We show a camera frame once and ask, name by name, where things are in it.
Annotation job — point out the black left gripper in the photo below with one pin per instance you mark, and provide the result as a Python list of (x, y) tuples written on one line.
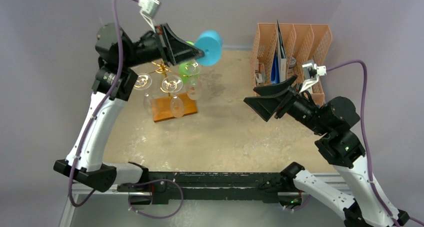
[(172, 49)]

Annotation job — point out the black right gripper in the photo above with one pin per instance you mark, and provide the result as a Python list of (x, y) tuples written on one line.
[(285, 101)]

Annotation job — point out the green plastic goblet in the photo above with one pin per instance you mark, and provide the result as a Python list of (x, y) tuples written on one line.
[(187, 69)]

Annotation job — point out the blue plastic goblet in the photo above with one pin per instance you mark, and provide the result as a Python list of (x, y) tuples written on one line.
[(210, 42)]

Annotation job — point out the clear flute wine glass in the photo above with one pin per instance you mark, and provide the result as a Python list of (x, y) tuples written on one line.
[(143, 83)]

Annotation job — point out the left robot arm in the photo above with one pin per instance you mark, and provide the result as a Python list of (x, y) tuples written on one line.
[(113, 84)]

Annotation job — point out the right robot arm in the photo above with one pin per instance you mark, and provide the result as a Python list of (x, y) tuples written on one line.
[(339, 146)]

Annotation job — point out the gold wine glass rack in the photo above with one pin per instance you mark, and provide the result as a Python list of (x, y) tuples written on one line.
[(163, 112)]

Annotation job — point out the blue folder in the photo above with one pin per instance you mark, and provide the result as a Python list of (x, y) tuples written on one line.
[(275, 70)]

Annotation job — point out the grey white folder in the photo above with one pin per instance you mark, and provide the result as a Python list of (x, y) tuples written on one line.
[(282, 62)]

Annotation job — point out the peach file organizer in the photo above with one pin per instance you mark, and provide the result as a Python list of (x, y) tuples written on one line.
[(301, 41)]

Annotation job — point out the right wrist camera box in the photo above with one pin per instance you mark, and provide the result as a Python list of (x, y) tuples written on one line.
[(311, 74)]

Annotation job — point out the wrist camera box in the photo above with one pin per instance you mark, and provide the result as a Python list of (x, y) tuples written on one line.
[(148, 10), (311, 74)]

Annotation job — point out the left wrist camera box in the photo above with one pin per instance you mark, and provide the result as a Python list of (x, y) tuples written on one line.
[(148, 10)]

